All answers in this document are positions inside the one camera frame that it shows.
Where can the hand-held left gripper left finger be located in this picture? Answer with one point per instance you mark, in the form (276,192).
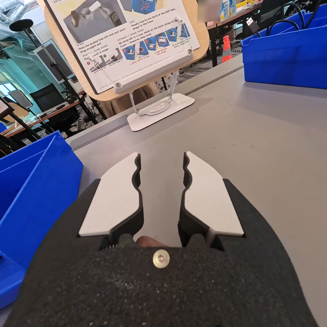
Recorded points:
(109,201)

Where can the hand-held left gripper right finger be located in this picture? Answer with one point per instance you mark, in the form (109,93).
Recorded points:
(212,201)

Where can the blue plastic bin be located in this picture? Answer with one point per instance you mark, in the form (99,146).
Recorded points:
(281,61)
(38,191)

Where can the cardboard box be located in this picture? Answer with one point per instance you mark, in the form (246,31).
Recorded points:
(120,104)

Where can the laminated picture sheet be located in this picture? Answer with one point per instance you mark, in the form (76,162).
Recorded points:
(163,81)

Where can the orange traffic cone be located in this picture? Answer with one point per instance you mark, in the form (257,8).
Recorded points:
(226,48)

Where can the wooden document stand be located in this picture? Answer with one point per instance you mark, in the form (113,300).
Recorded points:
(199,30)

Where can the brown office table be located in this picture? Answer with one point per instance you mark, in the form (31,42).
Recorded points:
(235,16)

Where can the silver ceiling ducts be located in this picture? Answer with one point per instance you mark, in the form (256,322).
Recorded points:
(15,10)

